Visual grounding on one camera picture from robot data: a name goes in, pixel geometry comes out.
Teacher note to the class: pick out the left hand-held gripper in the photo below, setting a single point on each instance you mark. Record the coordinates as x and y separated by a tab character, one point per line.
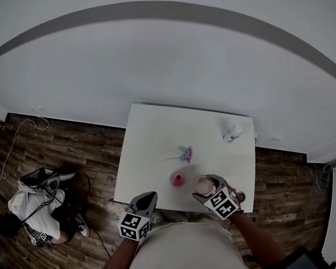
134	227

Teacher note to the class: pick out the red pink bottle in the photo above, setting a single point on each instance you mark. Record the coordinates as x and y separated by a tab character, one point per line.
178	179

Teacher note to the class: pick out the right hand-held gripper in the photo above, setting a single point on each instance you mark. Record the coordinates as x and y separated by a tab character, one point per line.
223	204

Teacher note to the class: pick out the person's beige shirt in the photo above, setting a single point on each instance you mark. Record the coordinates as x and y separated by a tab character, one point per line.
180	255

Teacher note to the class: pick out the small clear white-capped bottle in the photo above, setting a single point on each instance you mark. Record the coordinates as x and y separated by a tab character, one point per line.
233	133

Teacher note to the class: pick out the pink dimpled glass cup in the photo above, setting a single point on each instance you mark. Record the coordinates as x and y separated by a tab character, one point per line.
203	184

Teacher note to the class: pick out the person's right forearm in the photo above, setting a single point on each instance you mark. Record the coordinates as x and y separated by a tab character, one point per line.
253	238

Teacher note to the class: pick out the round metal table grommet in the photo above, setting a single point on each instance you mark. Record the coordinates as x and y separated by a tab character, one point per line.
242	196

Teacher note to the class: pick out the white square table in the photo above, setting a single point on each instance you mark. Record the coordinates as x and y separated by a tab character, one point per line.
155	126

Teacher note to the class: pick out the person's left forearm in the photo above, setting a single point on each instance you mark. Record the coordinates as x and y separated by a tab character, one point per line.
116	264

